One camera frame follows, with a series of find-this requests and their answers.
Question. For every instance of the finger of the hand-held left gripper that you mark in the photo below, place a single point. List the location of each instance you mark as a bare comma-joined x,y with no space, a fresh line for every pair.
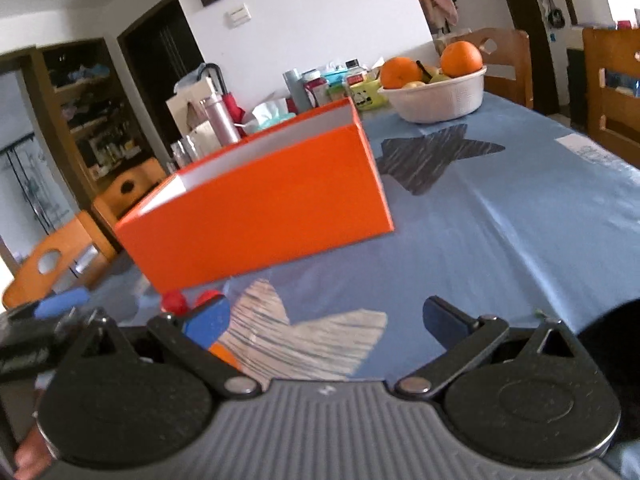
62,302

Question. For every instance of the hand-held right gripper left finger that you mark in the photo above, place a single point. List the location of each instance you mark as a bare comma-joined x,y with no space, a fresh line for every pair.
212,322

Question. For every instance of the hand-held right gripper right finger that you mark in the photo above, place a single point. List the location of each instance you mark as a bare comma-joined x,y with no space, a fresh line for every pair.
445,321

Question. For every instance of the small red fruit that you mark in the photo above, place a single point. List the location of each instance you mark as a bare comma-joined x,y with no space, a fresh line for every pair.
175,302

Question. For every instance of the orange cardboard box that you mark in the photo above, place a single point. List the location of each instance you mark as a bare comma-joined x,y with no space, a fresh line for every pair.
260,200

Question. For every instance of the white perforated plastic basket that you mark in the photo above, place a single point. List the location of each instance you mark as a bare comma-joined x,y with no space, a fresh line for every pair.
435,102

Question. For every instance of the wooden dining chair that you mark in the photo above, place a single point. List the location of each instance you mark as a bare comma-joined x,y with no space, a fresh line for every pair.
130,190
615,105
55,260
510,65

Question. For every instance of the blue star-print tablecloth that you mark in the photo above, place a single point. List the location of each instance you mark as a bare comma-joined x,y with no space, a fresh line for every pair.
500,210

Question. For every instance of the wooden shelf cabinet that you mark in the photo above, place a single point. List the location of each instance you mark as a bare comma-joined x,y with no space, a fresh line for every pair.
95,110

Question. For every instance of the pink thermos bottle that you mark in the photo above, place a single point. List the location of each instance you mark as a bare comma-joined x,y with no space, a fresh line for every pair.
220,120

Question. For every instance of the green tissue box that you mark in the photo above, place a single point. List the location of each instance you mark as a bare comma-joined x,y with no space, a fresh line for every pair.
270,115

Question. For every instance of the red folding umbrella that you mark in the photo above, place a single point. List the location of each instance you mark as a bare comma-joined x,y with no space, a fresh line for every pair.
232,105

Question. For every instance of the beige paper bag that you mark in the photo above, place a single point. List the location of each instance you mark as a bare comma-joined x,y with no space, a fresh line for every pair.
185,105

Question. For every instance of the yellow apple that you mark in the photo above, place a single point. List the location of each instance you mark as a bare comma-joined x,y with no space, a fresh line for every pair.
414,85

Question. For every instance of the green apple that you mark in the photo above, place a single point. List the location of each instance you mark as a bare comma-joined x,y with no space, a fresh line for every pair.
441,78

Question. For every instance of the grey tall bottle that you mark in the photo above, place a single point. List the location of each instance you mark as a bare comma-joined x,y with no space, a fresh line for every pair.
299,92

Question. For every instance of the dark curved stem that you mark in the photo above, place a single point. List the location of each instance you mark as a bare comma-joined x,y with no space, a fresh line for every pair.
425,70

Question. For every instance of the red snack packet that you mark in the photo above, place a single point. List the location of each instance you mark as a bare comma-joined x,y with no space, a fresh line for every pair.
317,92

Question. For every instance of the large orange with sticker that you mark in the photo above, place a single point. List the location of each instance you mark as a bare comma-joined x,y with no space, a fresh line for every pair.
397,72

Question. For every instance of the teal plastic container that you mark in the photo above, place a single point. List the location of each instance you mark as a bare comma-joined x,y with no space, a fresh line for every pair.
335,77

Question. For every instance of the black hanging handbag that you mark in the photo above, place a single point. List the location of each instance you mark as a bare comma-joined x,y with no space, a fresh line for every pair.
554,16

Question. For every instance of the white wall switch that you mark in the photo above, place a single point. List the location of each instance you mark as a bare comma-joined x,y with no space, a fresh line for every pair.
237,15

